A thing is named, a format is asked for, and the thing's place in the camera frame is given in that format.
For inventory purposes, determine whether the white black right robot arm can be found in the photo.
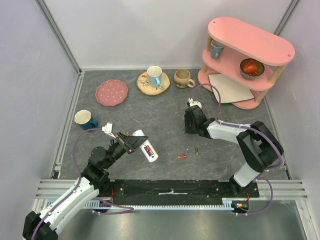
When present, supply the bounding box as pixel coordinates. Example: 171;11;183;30
184;105;284;197

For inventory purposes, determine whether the light blue mug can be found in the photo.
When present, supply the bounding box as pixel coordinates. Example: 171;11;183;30
147;66;163;88

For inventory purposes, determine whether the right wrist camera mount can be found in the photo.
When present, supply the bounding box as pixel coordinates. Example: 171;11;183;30
187;97;202;109

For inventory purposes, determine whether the beige floral saucer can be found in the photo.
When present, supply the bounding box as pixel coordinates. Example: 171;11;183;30
136;70;171;96

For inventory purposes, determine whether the aluminium frame post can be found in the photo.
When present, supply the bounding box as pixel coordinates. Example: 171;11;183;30
273;0;300;36
35;0;82;75

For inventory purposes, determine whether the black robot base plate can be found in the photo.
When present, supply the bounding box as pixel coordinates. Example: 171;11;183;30
98;179;260;205

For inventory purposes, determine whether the pink three-tier shelf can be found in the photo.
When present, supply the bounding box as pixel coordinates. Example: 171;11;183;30
197;16;295;110

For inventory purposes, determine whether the white slotted cable duct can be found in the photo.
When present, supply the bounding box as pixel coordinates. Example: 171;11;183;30
82;199;249;212

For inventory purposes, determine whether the dark blue mug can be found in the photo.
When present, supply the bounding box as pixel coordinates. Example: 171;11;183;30
74;109;99;131

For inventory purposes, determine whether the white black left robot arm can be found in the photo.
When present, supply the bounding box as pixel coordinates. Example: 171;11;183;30
22;132;148;240

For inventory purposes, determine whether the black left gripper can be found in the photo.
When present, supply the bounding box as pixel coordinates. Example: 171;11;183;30
103;130;148;169

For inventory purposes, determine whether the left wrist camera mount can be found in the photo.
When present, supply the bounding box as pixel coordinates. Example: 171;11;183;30
101;122;115;138

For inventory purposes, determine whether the pink dotted plate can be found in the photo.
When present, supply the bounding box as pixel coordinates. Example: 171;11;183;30
95;79;129;107

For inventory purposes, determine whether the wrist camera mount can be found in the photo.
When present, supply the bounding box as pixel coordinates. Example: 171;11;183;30
187;97;202;109
101;122;115;138

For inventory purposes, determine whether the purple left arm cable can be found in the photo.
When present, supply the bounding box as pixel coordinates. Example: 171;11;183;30
31;127;135;240

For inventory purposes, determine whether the green battery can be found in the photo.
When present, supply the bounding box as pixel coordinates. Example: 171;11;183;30
195;147;199;157

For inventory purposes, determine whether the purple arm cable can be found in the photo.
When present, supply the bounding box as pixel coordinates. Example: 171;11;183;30
31;127;135;240
189;83;283;217

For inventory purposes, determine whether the red cup in bowl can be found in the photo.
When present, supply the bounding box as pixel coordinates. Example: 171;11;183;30
242;60;258;75

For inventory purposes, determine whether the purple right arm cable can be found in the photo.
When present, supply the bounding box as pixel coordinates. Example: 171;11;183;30
189;83;283;217

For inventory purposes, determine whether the orange red battery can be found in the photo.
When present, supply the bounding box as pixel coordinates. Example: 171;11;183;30
144;145;153;157
177;155;187;159

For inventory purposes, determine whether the white square mat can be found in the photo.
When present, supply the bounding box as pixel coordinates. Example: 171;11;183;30
208;74;254;104

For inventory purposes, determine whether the left aluminium frame post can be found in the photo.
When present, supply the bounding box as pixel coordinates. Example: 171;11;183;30
35;0;82;75

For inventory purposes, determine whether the beige ceramic mug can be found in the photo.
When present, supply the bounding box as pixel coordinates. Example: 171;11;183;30
173;69;196;89

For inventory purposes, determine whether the patterned dark bowl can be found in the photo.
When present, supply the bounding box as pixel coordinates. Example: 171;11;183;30
239;58;265;80

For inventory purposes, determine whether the grey blue shelf mug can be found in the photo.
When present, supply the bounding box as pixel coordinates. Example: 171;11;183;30
210;39;225;59

